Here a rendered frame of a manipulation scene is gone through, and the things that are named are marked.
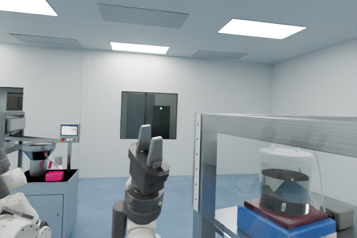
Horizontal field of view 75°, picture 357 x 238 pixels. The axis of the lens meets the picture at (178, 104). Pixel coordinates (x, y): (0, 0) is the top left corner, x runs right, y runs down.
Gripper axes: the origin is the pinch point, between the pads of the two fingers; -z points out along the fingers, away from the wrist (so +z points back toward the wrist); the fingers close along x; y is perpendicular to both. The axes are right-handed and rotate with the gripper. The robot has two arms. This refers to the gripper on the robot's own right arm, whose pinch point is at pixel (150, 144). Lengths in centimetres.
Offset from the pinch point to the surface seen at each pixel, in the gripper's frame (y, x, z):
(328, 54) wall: 464, 180, 8
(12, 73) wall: -43, 551, 144
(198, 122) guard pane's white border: 29.3, 19.1, 9.1
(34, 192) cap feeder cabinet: -23, 202, 178
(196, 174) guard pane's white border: 26.9, 12.2, 25.7
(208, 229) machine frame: 28, 2, 42
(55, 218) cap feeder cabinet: -7, 181, 204
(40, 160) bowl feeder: -14, 235, 161
